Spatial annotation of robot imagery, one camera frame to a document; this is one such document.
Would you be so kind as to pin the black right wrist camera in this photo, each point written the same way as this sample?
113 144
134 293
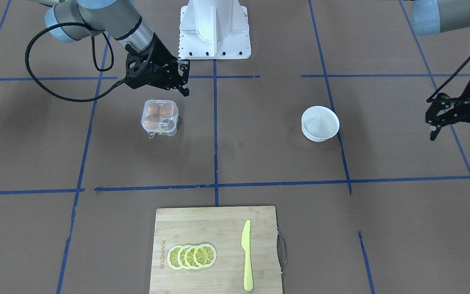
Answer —
139 71

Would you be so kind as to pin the wooden cutting board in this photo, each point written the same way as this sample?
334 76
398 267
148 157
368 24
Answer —
221 227

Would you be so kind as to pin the clear plastic egg box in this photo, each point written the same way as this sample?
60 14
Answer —
170 123

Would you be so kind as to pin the yellow lemon slices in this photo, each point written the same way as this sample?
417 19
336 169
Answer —
191 257

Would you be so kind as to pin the yellow plastic knife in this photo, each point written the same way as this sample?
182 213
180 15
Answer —
248 283

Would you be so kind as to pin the brown egg from bowl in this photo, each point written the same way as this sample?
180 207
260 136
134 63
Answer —
151 122

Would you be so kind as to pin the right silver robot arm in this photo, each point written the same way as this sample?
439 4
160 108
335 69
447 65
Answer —
74 20

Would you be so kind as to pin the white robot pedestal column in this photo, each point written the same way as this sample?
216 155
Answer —
214 30

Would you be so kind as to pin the white ceramic bowl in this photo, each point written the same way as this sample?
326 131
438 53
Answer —
319 123

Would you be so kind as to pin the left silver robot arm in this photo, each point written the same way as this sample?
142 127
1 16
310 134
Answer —
431 17

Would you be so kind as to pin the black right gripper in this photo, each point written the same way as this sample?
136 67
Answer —
162 54

